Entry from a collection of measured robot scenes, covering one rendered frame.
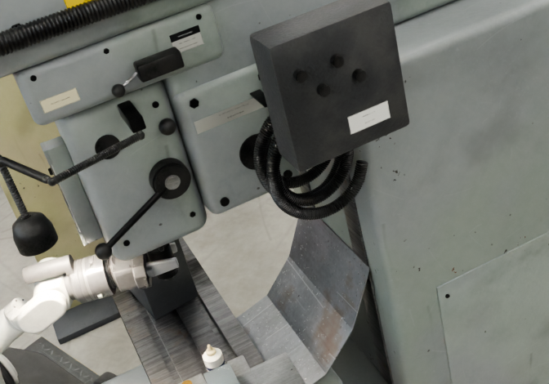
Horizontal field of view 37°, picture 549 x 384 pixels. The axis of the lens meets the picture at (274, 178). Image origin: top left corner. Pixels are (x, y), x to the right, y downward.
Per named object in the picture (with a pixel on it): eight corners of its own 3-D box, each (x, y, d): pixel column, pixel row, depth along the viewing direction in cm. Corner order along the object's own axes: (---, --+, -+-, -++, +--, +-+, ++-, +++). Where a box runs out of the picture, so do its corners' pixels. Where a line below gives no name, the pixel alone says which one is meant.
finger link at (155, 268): (180, 267, 162) (149, 275, 162) (175, 254, 161) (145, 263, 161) (180, 271, 161) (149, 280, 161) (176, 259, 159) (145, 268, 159)
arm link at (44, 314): (73, 308, 159) (28, 346, 163) (74, 277, 167) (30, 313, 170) (47, 292, 156) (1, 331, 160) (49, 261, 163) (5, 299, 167)
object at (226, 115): (214, 221, 150) (174, 97, 137) (175, 169, 170) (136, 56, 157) (305, 181, 155) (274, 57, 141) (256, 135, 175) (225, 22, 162)
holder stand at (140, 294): (155, 321, 192) (128, 254, 182) (120, 279, 209) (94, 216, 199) (199, 296, 196) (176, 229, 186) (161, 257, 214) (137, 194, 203)
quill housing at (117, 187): (119, 272, 149) (56, 119, 132) (95, 221, 166) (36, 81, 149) (215, 229, 153) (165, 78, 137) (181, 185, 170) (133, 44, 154)
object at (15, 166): (-2, 165, 136) (-5, 158, 136) (6, 161, 137) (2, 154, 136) (52, 189, 125) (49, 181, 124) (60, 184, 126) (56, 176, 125)
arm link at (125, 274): (140, 262, 156) (79, 279, 155) (155, 301, 161) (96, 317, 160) (140, 227, 167) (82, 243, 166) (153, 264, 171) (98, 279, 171)
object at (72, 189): (84, 246, 153) (42, 151, 142) (79, 236, 156) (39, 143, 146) (104, 237, 154) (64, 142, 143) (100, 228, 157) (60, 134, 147)
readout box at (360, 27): (302, 177, 122) (270, 50, 112) (278, 154, 130) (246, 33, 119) (416, 128, 127) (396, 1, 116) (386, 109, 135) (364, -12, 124)
